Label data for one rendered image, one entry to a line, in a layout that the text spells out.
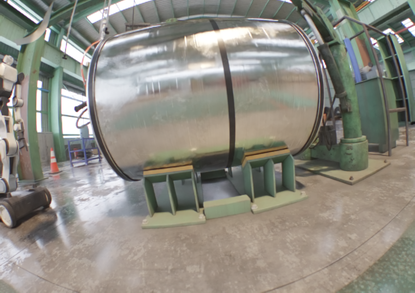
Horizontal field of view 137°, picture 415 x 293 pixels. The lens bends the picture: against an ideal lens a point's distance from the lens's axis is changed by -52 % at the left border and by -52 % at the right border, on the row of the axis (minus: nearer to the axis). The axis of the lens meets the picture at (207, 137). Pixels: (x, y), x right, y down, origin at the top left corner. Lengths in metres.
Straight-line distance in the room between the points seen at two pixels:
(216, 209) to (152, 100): 0.65
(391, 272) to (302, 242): 0.38
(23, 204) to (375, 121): 3.42
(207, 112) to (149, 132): 0.30
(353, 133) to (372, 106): 0.83
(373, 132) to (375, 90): 0.47
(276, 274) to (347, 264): 0.24
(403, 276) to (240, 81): 1.00
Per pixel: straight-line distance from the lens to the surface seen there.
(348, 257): 0.70
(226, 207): 0.97
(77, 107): 1.15
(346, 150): 1.51
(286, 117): 0.97
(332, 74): 1.38
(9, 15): 5.38
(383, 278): 0.66
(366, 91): 2.32
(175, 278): 0.66
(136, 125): 0.86
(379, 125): 2.25
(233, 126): 0.86
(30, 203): 1.74
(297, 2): 1.45
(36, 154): 4.44
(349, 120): 1.52
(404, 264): 0.72
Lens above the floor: 0.47
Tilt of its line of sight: 1 degrees down
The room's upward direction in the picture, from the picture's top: 8 degrees counter-clockwise
